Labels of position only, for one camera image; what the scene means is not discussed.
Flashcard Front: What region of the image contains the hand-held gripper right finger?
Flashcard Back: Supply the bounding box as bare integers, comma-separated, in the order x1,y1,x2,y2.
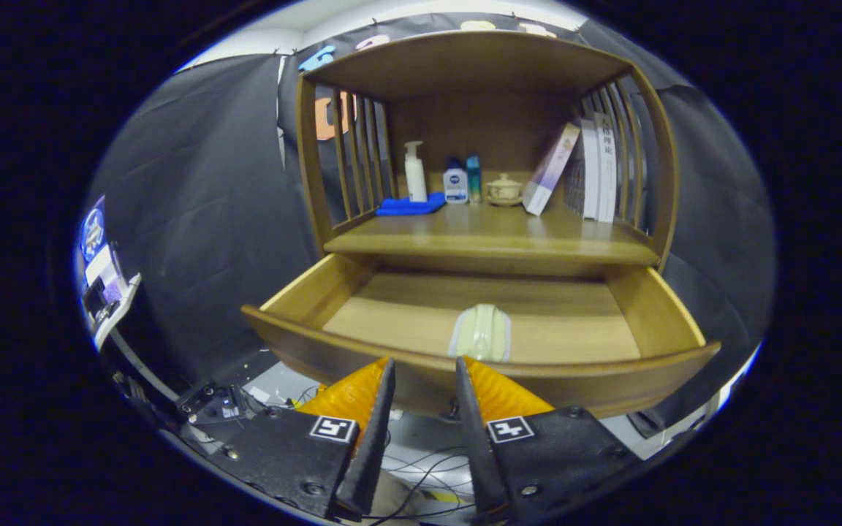
455,356,643,525

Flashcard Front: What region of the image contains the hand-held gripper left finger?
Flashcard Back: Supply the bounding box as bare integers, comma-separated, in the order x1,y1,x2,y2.
198,357,398,522

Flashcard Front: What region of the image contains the pale green scrub brush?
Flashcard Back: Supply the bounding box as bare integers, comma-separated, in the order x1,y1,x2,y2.
448,303,513,364

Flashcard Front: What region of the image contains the wooden drawer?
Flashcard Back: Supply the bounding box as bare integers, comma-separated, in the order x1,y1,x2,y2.
240,252,721,421

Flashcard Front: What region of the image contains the wooden countertop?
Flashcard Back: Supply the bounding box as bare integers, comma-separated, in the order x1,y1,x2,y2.
325,201,661,267

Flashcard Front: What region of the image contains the wooden cabinet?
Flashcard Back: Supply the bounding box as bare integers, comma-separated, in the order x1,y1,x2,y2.
295,31,681,278

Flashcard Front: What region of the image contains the black electronic box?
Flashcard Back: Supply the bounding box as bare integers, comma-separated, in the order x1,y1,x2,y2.
178,380,270,426

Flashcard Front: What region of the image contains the blue folded cloth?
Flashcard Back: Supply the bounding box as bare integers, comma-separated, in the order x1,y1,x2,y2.
376,192,447,217

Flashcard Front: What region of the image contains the lidded beige tea cup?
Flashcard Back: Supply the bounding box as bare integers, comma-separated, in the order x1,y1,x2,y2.
485,172,524,207

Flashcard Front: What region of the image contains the white lotion bottle blue cap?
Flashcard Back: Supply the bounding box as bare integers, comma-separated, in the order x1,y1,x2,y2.
443,158,469,205

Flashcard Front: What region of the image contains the white pump bottle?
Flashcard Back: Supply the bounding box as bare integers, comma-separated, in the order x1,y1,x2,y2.
403,140,428,203

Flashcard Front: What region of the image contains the purple book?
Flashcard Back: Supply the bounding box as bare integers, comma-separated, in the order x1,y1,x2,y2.
522,122,581,217

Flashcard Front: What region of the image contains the white book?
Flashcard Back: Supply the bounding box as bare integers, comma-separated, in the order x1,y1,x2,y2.
595,112,619,224

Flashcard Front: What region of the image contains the wall poster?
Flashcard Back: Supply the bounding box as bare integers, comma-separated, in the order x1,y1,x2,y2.
77,196,129,329

